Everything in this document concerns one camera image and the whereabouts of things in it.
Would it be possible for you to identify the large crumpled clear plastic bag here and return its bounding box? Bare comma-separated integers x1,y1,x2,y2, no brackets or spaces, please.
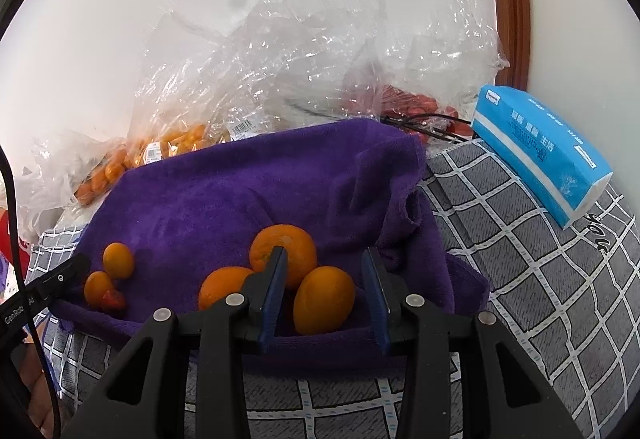
165,0,511,144

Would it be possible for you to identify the pile of small mandarins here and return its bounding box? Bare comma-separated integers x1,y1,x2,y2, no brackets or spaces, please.
74,146,132,206

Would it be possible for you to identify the red object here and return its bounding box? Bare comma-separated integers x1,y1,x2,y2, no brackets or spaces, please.
0,209,32,270

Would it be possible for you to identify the blue tissue pack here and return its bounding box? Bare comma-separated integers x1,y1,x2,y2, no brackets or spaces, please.
470,85,614,231

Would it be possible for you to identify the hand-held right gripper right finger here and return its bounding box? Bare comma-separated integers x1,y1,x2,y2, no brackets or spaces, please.
361,247,583,439

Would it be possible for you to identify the black cable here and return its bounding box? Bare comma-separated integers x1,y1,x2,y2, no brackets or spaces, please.
0,146,63,439

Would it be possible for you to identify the small kumquat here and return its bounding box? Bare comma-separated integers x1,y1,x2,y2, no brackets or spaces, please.
103,242,135,280
84,271,115,309

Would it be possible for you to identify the grey checkered blanket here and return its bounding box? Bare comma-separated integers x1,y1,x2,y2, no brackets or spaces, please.
25,136,640,439

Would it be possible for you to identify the pile of small red produce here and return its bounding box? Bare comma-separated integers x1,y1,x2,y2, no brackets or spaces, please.
344,83,474,140

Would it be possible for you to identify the pile of small oranges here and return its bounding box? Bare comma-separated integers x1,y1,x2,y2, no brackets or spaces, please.
125,123,232,170

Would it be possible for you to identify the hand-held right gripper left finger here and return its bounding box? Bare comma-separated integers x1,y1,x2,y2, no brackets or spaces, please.
62,246,289,439

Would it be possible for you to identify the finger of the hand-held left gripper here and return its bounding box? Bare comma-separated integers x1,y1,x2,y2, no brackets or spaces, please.
26,253,92,302

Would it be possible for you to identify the orange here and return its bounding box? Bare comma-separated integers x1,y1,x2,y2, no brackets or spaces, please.
293,265,357,336
198,266,257,312
249,224,318,291

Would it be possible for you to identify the person's left hand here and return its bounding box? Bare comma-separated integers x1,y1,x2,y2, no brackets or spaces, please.
17,346,58,437

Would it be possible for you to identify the purple towel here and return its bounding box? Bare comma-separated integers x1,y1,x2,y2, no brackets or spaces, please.
50,119,491,370

